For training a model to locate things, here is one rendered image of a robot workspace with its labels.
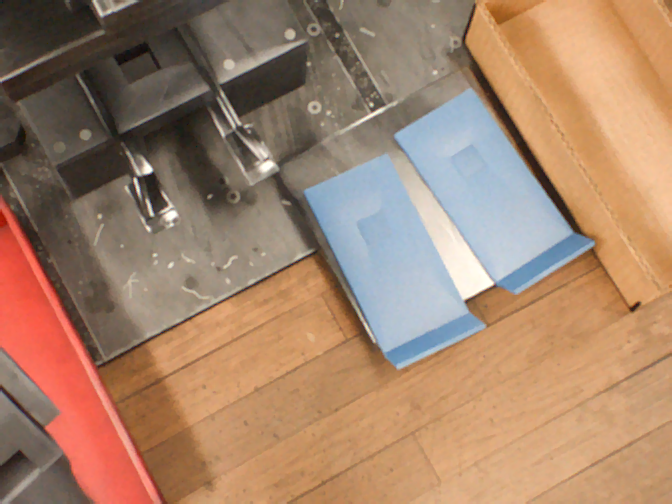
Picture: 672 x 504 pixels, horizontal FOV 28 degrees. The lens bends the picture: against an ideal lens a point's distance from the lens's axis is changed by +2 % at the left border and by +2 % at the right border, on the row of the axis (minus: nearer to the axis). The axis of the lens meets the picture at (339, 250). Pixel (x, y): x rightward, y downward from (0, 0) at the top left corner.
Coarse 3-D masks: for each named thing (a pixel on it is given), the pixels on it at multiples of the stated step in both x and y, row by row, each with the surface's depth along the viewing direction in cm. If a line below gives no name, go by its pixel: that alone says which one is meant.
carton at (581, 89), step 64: (512, 0) 101; (576, 0) 106; (640, 0) 101; (512, 64) 97; (576, 64) 104; (640, 64) 104; (576, 128) 103; (640, 128) 103; (576, 192) 98; (640, 192) 102; (640, 256) 94
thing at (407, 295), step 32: (384, 160) 100; (320, 192) 99; (352, 192) 99; (384, 192) 99; (320, 224) 98; (352, 224) 98; (416, 224) 98; (352, 256) 98; (384, 256) 98; (416, 256) 98; (352, 288) 97; (384, 288) 97; (416, 288) 97; (448, 288) 97; (384, 320) 96; (416, 320) 97; (448, 320) 97; (384, 352) 96; (416, 352) 94
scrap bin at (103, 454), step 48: (0, 192) 94; (0, 240) 99; (0, 288) 98; (48, 288) 92; (0, 336) 97; (48, 336) 97; (48, 384) 96; (96, 384) 91; (96, 432) 95; (96, 480) 95; (144, 480) 89
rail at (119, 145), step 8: (80, 72) 93; (80, 80) 93; (88, 80) 93; (88, 88) 93; (88, 96) 93; (96, 96) 93; (96, 104) 93; (96, 112) 93; (104, 112) 93; (104, 120) 92; (112, 128) 92; (112, 136) 92; (120, 136) 92; (120, 144) 92; (120, 152) 92; (128, 152) 92; (128, 160) 92; (128, 168) 92; (136, 168) 92; (136, 176) 92
